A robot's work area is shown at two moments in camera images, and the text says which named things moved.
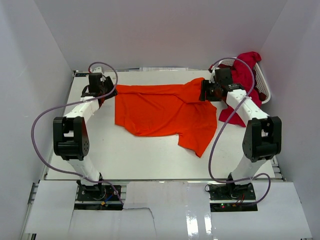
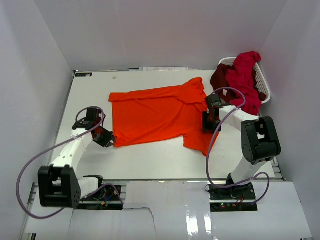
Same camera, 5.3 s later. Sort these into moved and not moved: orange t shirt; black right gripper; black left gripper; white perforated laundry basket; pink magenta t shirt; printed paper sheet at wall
Moved: black right gripper; black left gripper; orange t shirt
Not moved: printed paper sheet at wall; pink magenta t shirt; white perforated laundry basket
